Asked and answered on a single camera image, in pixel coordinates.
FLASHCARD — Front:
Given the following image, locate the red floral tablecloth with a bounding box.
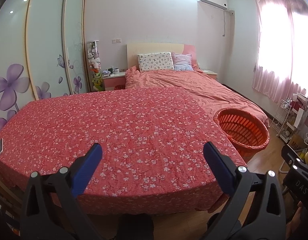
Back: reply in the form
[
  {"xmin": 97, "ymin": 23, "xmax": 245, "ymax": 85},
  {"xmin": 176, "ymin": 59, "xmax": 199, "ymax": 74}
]
[{"xmin": 0, "ymin": 87, "xmax": 247, "ymax": 217}]

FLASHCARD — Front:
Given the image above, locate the white storage trolley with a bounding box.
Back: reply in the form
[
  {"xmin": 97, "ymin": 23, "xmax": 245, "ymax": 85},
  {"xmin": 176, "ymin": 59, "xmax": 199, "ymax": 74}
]
[{"xmin": 279, "ymin": 94, "xmax": 308, "ymax": 143}]

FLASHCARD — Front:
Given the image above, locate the white air conditioner hose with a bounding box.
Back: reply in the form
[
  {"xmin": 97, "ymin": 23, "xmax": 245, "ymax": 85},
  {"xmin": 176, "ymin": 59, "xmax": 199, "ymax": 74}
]
[{"xmin": 223, "ymin": 9, "xmax": 235, "ymax": 37}]

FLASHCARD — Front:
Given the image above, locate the pink blue striped pillow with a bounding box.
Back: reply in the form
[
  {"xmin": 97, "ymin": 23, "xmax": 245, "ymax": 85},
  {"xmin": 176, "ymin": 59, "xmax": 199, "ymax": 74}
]
[{"xmin": 172, "ymin": 52, "xmax": 194, "ymax": 72}]

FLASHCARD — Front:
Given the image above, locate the pink window curtain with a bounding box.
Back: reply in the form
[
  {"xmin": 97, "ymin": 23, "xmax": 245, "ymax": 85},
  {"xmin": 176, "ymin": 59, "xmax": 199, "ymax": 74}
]
[{"xmin": 251, "ymin": 0, "xmax": 308, "ymax": 104}]

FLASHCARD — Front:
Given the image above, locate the person's right hand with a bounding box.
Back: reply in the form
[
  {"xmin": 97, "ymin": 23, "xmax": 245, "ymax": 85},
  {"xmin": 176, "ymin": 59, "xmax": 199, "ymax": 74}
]
[{"xmin": 286, "ymin": 200, "xmax": 308, "ymax": 240}]

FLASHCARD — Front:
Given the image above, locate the white air conditioner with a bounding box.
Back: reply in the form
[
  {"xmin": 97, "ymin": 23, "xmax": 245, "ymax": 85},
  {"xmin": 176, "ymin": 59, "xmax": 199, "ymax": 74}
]
[{"xmin": 197, "ymin": 0, "xmax": 228, "ymax": 11}]

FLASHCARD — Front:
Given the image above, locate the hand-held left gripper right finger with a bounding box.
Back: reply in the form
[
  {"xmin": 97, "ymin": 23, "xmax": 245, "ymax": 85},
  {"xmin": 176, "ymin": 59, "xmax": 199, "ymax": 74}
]
[{"xmin": 203, "ymin": 141, "xmax": 288, "ymax": 240}]

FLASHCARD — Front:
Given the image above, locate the brown cardboard box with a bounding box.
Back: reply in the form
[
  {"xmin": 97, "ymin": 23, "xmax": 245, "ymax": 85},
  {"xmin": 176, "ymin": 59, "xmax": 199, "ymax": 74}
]
[{"xmin": 287, "ymin": 132, "xmax": 307, "ymax": 151}]

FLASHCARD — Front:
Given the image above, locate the green plush toy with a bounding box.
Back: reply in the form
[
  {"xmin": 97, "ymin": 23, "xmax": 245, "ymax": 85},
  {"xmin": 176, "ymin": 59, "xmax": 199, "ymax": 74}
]
[{"xmin": 93, "ymin": 72, "xmax": 104, "ymax": 92}]

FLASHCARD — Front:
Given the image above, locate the white tube frame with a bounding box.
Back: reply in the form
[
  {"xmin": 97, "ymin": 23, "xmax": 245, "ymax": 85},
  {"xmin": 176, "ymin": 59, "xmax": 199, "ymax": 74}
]
[{"xmin": 279, "ymin": 160, "xmax": 290, "ymax": 174}]

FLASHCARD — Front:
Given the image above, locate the person's right leg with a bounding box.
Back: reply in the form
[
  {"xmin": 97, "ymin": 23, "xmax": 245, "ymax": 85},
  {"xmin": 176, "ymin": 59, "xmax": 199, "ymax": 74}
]
[{"xmin": 206, "ymin": 212, "xmax": 221, "ymax": 231}]

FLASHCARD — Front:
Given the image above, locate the bed with pink cover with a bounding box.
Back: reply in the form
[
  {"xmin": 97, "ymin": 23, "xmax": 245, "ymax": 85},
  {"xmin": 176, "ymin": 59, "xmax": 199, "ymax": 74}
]
[{"xmin": 124, "ymin": 66, "xmax": 269, "ymax": 128}]

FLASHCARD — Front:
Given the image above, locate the clear tube of plush toys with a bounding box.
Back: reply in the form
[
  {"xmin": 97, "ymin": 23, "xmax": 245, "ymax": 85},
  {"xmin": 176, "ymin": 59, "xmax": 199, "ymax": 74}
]
[{"xmin": 86, "ymin": 40, "xmax": 104, "ymax": 92}]

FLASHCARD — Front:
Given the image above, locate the floral sliding door wardrobe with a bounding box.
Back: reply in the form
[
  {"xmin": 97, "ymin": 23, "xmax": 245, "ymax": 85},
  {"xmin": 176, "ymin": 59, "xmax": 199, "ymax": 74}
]
[{"xmin": 0, "ymin": 0, "xmax": 91, "ymax": 135}]

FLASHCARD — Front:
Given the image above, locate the beige nightstand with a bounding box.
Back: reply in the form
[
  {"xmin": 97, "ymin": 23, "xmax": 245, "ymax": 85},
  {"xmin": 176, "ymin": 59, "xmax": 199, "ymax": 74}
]
[{"xmin": 200, "ymin": 69, "xmax": 219, "ymax": 80}]

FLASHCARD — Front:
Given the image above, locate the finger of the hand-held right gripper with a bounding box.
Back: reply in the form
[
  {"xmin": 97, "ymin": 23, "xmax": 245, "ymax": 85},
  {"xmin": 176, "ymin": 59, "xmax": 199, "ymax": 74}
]
[{"xmin": 281, "ymin": 144, "xmax": 308, "ymax": 173}]

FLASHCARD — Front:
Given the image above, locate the beige pink headboard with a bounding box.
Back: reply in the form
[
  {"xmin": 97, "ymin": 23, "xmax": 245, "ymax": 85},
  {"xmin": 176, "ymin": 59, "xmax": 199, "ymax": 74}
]
[{"xmin": 126, "ymin": 43, "xmax": 196, "ymax": 72}]

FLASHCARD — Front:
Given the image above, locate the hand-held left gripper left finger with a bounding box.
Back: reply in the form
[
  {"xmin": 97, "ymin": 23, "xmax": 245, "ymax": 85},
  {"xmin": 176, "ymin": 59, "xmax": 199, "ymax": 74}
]
[{"xmin": 19, "ymin": 142, "xmax": 103, "ymax": 240}]

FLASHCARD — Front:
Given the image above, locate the pink white nightstand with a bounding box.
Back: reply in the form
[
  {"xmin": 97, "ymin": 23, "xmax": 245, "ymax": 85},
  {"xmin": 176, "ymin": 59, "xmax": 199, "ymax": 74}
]
[{"xmin": 102, "ymin": 72, "xmax": 126, "ymax": 91}]

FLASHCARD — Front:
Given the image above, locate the orange plastic laundry basket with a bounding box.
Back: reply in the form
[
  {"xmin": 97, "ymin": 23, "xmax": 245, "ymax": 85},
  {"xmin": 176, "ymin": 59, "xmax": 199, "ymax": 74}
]
[{"xmin": 213, "ymin": 108, "xmax": 270, "ymax": 164}]

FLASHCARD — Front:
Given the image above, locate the white floral pillow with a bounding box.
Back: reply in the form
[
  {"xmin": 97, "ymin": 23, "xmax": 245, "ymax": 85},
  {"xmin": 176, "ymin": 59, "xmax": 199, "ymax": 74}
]
[{"xmin": 137, "ymin": 52, "xmax": 174, "ymax": 72}]

